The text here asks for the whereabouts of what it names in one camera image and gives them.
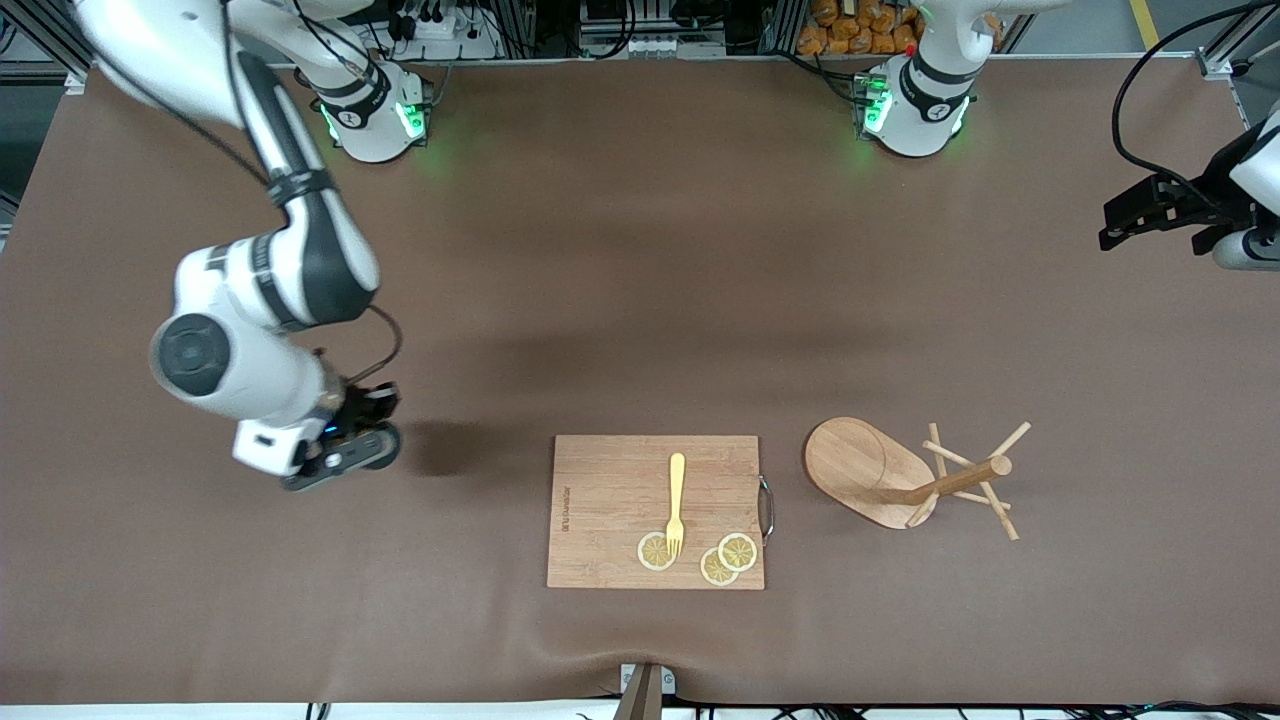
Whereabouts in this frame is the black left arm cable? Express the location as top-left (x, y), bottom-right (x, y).
top-left (1111, 0), bottom-right (1280, 201)

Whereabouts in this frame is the bamboo cutting board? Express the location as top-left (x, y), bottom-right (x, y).
top-left (546, 434), bottom-right (767, 591)

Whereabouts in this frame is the aluminium frame strut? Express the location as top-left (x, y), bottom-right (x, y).
top-left (0, 0), bottom-right (93, 97)
top-left (1195, 0), bottom-right (1280, 81)

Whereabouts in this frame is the white electrical connector block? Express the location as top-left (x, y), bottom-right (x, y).
top-left (578, 0), bottom-right (729, 61)

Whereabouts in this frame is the orange snack packages pile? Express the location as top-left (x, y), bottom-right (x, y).
top-left (797, 0), bottom-right (926, 57)

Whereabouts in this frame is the wooden mug tree rack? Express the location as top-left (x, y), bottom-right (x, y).
top-left (803, 416), bottom-right (1032, 542)

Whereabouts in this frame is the white power strip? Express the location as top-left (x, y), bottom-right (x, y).
top-left (385, 0), bottom-right (501, 61)

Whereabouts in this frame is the brown table mat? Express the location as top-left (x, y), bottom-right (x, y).
top-left (0, 55), bottom-right (1280, 709)

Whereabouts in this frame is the brown camera mount post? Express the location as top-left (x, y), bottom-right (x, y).
top-left (612, 662), bottom-right (677, 720)

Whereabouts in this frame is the yellow plastic fork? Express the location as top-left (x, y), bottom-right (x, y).
top-left (665, 452), bottom-right (689, 558)

